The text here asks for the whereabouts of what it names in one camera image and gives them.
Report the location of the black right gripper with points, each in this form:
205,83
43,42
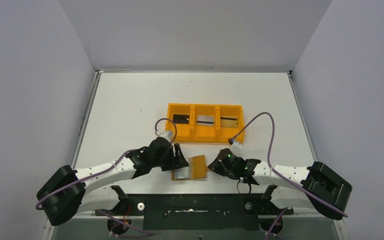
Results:
216,164

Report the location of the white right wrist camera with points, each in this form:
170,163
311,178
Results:
234,143

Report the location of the yellow right plastic bin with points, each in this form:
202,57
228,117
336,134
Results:
226,133

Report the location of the silver card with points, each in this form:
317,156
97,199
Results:
205,120

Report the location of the orange leather card holder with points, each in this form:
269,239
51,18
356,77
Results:
198,168

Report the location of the black card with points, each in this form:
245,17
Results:
181,119

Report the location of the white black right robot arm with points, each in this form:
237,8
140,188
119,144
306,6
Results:
313,187

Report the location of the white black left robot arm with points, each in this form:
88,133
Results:
71,191

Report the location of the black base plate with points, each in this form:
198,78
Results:
195,211

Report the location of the gold card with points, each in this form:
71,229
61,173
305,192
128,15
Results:
228,122

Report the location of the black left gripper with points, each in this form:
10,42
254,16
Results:
174,156

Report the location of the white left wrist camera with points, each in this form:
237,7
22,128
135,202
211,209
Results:
168,135

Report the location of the yellow middle plastic bin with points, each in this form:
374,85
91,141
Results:
202,133

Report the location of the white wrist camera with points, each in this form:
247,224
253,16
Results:
168,135
234,143

